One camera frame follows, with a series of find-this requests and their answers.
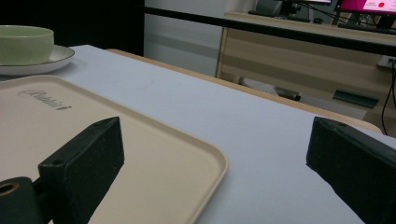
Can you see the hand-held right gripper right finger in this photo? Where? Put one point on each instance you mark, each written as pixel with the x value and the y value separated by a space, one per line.
pixel 355 161

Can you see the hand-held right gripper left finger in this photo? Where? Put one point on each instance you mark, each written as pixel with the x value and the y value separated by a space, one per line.
pixel 87 161

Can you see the beige plastic tray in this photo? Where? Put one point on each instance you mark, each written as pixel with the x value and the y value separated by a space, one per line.
pixel 149 161

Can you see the white plate with dark rim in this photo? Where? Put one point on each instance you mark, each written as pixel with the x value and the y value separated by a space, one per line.
pixel 59 59

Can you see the white and black rolled object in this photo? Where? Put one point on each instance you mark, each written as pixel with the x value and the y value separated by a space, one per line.
pixel 271 88

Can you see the light wooden desk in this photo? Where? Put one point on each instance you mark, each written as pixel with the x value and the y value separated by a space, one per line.
pixel 299 62

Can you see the green ceramic cup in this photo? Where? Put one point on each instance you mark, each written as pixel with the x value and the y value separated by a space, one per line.
pixel 21 45

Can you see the monitor with pink screen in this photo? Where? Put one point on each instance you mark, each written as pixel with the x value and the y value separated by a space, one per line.
pixel 367 7

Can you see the black keyboard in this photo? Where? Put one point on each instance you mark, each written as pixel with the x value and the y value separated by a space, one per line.
pixel 280 16

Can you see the dark monitor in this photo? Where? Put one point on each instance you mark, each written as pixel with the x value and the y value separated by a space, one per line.
pixel 289 6

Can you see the dark green flat bracket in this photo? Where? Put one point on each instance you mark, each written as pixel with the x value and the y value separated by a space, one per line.
pixel 355 98

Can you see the grey wall socket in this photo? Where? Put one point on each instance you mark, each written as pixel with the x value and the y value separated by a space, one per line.
pixel 387 61

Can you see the black horizontal rail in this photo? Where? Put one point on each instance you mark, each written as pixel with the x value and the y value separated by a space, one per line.
pixel 267 29

